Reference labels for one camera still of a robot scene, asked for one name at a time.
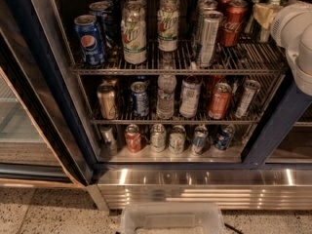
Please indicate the middle wire shelf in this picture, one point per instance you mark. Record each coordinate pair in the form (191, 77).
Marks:
(269, 86)

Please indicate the white labelled bottle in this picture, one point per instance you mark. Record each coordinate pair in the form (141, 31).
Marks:
(189, 96)

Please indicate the clear water bottle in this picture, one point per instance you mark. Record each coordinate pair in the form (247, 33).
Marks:
(166, 96)

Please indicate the green can second row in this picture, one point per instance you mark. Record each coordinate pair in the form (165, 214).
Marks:
(250, 21)

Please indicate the red can bottom shelf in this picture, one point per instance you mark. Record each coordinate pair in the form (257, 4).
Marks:
(133, 138)

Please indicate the tall silver can front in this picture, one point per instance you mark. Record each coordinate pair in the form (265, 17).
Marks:
(206, 37)

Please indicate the wire shelf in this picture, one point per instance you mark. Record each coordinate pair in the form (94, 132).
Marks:
(247, 57)
(269, 86)

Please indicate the clear plastic bin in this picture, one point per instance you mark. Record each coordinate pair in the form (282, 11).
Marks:
(172, 218)

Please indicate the top wire shelf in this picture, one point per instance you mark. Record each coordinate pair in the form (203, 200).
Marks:
(247, 57)

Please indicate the silver can bottom shelf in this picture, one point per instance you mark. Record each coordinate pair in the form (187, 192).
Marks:
(158, 138)

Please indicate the green can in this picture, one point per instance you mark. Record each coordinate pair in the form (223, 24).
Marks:
(262, 33)

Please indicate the gold can middle shelf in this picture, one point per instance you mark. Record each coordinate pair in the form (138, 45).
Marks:
(106, 95)

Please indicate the red Coca-Cola can front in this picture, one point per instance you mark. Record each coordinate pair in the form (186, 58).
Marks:
(235, 12)

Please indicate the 7UP can front left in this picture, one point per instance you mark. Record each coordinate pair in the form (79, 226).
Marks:
(133, 33)

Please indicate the white can bottom shelf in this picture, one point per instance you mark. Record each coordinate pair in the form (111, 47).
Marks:
(177, 139)

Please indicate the blue silver can bottom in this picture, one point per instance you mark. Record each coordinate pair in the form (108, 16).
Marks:
(199, 139)

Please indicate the blue can middle shelf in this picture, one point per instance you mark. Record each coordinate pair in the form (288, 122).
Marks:
(139, 99)

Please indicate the blue Pepsi can bottom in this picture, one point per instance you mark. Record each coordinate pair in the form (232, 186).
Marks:
(223, 137)

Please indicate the red can middle shelf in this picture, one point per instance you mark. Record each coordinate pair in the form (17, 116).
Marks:
(220, 99)

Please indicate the dark can bottom left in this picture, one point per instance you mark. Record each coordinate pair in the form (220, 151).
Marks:
(109, 137)

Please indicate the red can shelf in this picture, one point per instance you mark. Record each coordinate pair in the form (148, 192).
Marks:
(220, 99)
(133, 138)

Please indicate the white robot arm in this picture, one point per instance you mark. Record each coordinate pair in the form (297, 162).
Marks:
(299, 58)

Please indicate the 7UP can front centre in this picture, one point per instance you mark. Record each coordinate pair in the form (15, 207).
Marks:
(167, 24)

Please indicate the open glass fridge door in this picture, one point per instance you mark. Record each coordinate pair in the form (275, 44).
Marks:
(45, 136)

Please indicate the slim silver can middle shelf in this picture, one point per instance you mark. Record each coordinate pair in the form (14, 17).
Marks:
(248, 94)

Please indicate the blue pepsi can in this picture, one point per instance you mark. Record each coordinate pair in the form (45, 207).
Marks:
(223, 137)
(109, 0)
(105, 17)
(90, 40)

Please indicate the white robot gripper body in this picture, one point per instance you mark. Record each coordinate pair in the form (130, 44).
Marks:
(286, 24)

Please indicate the blue Pepsi can front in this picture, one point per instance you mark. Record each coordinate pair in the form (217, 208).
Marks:
(90, 40)

